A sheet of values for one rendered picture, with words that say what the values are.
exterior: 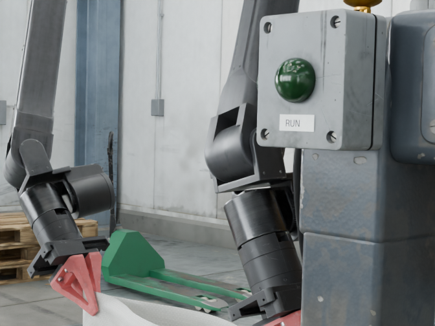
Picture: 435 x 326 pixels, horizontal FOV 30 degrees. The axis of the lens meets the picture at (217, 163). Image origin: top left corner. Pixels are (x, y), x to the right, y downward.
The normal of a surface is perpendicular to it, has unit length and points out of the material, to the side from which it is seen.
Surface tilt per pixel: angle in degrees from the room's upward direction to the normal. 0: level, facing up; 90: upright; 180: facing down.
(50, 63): 62
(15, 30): 90
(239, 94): 70
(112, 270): 75
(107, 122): 90
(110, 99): 90
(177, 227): 90
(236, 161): 118
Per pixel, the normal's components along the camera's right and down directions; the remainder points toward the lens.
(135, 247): 0.68, -0.20
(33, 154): 0.38, -0.43
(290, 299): 0.61, -0.44
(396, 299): 0.69, 0.06
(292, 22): -0.72, 0.02
